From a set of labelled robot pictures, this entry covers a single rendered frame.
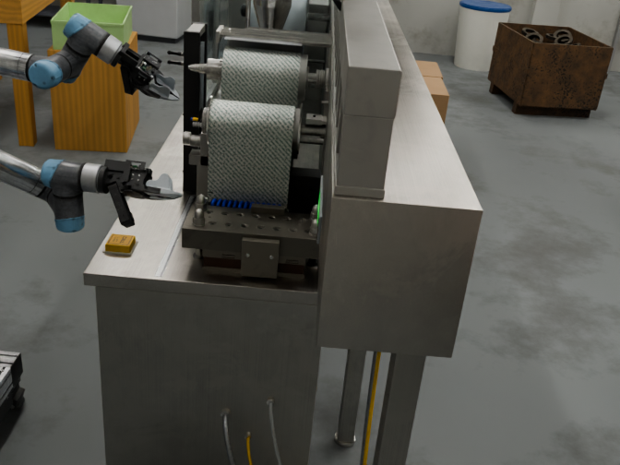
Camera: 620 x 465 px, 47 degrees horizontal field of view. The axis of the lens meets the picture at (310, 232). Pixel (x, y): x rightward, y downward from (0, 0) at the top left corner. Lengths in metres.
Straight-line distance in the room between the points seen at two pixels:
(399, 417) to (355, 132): 0.64
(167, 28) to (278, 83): 6.51
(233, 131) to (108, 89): 3.23
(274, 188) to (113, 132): 3.31
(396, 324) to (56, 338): 2.26
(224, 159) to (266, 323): 0.48
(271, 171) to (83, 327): 1.60
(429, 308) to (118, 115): 4.18
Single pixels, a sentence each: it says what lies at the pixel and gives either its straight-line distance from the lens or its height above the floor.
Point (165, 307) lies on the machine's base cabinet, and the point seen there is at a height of 0.81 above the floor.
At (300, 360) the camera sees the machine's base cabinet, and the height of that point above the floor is 0.67.
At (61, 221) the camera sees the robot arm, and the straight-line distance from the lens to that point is 1.98.
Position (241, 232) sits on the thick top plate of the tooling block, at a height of 1.03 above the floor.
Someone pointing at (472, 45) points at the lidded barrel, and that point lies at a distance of 8.73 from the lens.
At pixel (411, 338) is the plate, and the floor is 1.18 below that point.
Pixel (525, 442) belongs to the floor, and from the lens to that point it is 3.02.
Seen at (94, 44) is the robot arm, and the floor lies 1.43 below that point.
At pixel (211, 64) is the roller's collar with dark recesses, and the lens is 2.29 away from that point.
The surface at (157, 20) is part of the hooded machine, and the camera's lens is 8.71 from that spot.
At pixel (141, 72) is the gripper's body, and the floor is 1.36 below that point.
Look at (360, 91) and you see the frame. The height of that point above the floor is 1.62.
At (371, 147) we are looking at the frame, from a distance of 1.15.
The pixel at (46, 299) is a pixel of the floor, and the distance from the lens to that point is 3.63.
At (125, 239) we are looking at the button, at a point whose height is 0.92.
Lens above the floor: 1.91
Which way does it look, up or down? 27 degrees down
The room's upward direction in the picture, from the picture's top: 5 degrees clockwise
